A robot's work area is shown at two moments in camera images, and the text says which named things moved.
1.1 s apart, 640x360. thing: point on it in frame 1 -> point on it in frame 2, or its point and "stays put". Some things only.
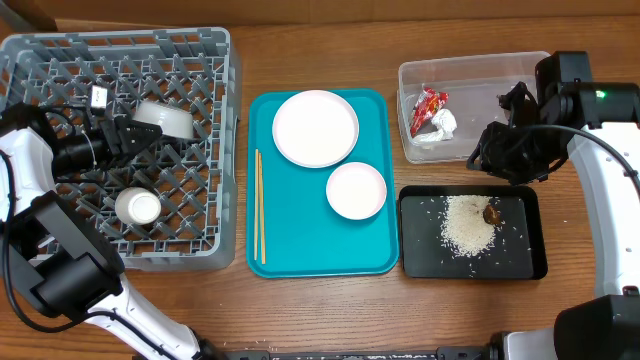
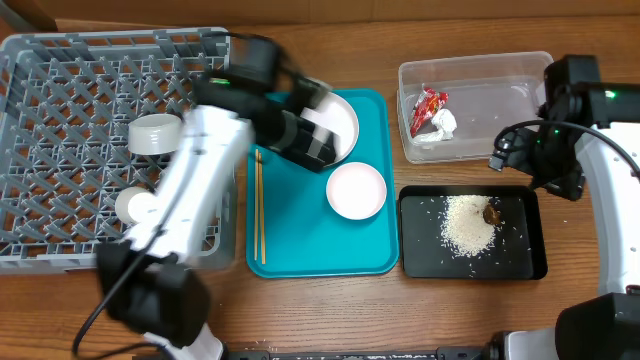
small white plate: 356,190 stays put
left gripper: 122,140 -> 298,151
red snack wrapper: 428,103 stays put
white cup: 137,206 stays put
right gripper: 513,150 -> 558,183
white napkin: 444,120 stays put
